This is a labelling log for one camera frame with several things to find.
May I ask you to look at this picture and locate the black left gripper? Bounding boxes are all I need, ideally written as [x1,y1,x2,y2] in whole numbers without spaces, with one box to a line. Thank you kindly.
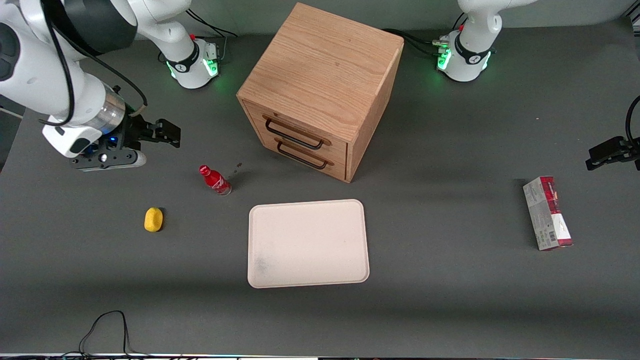
[585,136,640,172]

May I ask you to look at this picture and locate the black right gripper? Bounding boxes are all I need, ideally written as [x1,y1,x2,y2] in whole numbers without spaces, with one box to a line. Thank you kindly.
[102,113,182,152]

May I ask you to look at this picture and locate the red coke bottle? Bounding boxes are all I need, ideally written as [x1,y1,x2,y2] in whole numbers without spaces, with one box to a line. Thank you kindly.
[198,164,232,197]

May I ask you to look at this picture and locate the beige plastic tray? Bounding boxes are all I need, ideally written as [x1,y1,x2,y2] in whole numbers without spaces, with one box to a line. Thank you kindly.
[247,199,371,289]

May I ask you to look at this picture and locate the red and grey carton box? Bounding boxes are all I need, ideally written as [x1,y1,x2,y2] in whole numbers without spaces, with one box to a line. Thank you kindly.
[522,175,574,251]

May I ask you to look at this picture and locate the yellow lemon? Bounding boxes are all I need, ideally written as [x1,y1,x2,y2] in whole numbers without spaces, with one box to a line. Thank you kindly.
[144,207,164,233]

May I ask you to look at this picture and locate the wooden drawer front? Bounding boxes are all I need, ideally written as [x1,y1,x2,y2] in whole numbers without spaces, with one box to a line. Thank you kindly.
[244,101,350,163]
[251,130,349,182]

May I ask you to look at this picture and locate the wooden drawer cabinet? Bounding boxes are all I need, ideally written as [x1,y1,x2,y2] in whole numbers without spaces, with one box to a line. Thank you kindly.
[236,2,405,184]

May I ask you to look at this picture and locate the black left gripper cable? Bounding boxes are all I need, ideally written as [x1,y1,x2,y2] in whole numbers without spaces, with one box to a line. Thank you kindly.
[625,95,640,147]

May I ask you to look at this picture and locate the black right base cables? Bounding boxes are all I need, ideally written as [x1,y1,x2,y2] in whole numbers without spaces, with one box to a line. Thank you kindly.
[186,9,239,64]

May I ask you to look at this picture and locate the black base cables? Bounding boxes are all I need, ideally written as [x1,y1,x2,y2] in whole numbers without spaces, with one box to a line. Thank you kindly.
[186,9,239,64]
[382,12,468,58]

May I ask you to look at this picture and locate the black metal drawer handle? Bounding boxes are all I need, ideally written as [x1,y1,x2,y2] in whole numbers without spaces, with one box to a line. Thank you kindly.
[263,116,332,151]
[275,138,335,171]

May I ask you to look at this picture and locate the black looped table cable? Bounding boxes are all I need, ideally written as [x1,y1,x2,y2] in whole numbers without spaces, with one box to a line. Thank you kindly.
[78,310,137,358]

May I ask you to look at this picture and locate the black left base cables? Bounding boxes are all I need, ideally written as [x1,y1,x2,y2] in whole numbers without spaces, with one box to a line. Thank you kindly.
[382,12,468,58]

